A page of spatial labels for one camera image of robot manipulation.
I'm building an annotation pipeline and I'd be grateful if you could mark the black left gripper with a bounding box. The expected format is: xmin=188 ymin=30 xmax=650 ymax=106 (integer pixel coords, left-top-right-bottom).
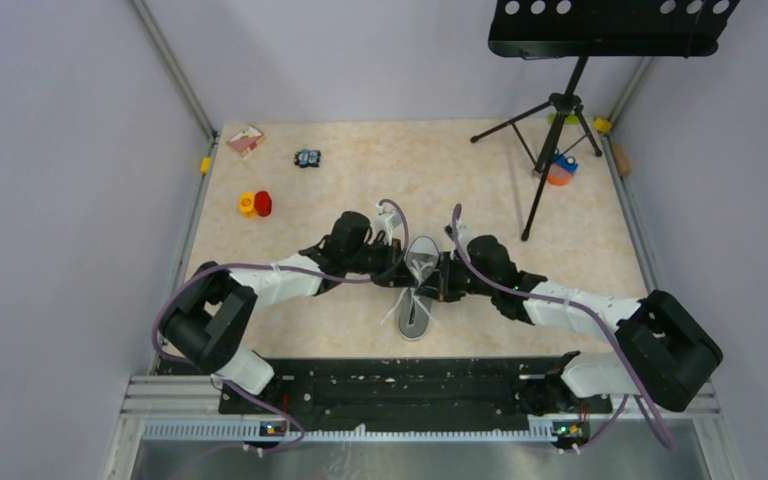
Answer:
xmin=345 ymin=237 xmax=419 ymax=289

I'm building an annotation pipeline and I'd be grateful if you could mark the orange blue toy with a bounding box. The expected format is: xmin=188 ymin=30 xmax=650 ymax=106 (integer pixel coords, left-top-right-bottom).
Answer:
xmin=547 ymin=153 xmax=579 ymax=187

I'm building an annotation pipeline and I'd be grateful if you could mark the yellow corner clip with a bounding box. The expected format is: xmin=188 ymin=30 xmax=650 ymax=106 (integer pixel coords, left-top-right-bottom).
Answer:
xmin=199 ymin=156 xmax=211 ymax=175
xmin=593 ymin=117 xmax=613 ymax=133

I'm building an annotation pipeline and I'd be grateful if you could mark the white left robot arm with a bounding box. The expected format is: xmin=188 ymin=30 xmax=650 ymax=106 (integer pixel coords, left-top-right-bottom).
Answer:
xmin=153 ymin=199 xmax=408 ymax=414

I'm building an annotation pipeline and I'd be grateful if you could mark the pink and white box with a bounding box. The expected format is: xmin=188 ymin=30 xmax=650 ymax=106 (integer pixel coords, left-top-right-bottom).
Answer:
xmin=226 ymin=125 xmax=266 ymax=158

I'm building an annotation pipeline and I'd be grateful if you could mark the yellow round toy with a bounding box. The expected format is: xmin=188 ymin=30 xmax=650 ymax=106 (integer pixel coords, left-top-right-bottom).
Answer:
xmin=237 ymin=192 xmax=258 ymax=218

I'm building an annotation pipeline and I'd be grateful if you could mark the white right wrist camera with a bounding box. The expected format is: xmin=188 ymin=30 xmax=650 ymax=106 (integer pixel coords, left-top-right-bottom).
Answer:
xmin=446 ymin=221 xmax=476 ymax=251

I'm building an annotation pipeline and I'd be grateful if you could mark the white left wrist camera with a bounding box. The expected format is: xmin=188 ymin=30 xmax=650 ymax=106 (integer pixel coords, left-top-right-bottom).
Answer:
xmin=374 ymin=199 xmax=404 ymax=244

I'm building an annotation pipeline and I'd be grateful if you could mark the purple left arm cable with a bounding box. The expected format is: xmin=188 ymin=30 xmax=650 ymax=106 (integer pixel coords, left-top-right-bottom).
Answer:
xmin=152 ymin=198 xmax=410 ymax=457

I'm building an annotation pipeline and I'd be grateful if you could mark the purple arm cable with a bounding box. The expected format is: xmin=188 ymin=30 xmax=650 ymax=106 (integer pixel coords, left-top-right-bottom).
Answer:
xmin=152 ymin=198 xmax=410 ymax=457
xmin=450 ymin=202 xmax=678 ymax=453

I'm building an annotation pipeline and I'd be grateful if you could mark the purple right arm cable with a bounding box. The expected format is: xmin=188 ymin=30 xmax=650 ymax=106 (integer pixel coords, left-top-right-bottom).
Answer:
xmin=450 ymin=202 xmax=678 ymax=453

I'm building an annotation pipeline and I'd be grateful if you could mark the black music stand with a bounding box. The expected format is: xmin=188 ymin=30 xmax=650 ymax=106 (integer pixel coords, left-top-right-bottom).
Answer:
xmin=470 ymin=0 xmax=737 ymax=241

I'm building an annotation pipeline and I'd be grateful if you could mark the yellow corner clip right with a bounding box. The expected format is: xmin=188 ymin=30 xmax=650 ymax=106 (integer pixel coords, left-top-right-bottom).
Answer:
xmin=593 ymin=117 xmax=613 ymax=133

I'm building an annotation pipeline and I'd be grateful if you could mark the yellow corner clip left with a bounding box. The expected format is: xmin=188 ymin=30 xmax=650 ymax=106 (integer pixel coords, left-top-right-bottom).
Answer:
xmin=199 ymin=156 xmax=211 ymax=175

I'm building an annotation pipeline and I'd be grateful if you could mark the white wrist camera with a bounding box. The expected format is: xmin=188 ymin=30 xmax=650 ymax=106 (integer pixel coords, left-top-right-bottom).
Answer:
xmin=446 ymin=221 xmax=476 ymax=251
xmin=374 ymin=199 xmax=404 ymax=244

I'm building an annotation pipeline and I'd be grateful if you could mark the small black blue toy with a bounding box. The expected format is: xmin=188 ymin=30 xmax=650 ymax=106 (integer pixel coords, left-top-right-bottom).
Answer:
xmin=294 ymin=149 xmax=321 ymax=168

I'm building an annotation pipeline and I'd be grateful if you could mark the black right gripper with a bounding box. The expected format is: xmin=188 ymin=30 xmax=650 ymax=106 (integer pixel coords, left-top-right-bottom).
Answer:
xmin=415 ymin=252 xmax=497 ymax=303

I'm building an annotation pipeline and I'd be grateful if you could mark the red round toy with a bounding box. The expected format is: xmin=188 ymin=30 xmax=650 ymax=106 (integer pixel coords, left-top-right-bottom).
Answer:
xmin=254 ymin=190 xmax=273 ymax=217

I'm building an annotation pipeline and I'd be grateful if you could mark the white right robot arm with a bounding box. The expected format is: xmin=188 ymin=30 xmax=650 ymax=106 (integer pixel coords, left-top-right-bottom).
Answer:
xmin=406 ymin=235 xmax=724 ymax=412

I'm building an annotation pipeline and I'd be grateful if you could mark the white slotted cable duct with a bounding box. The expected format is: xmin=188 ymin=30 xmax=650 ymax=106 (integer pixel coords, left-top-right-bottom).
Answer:
xmin=141 ymin=419 xmax=557 ymax=443

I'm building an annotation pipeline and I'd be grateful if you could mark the grey canvas sneaker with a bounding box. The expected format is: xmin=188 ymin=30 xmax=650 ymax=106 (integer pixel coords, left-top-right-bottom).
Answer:
xmin=398 ymin=236 xmax=440 ymax=341

